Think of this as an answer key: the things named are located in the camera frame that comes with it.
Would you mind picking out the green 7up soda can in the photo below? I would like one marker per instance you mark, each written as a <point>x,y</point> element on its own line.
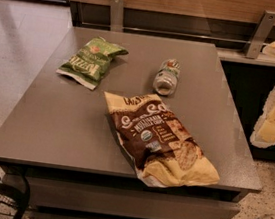
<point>167,77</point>

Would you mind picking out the brown yellow tortilla chip bag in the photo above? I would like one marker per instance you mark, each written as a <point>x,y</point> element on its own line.
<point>163,151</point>

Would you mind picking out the green chip bag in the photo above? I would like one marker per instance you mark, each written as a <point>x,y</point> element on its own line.
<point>89,65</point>

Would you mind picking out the grey table with drawers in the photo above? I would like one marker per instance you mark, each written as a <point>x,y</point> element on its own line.
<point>60,140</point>

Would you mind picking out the right metal bracket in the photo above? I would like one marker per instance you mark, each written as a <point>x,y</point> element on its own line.
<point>255,44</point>

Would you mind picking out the metal bracket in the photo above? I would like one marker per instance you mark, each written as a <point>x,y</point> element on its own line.
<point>116,15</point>
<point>255,44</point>

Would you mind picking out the left metal bracket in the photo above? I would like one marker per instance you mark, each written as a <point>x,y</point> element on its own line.
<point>116,15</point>

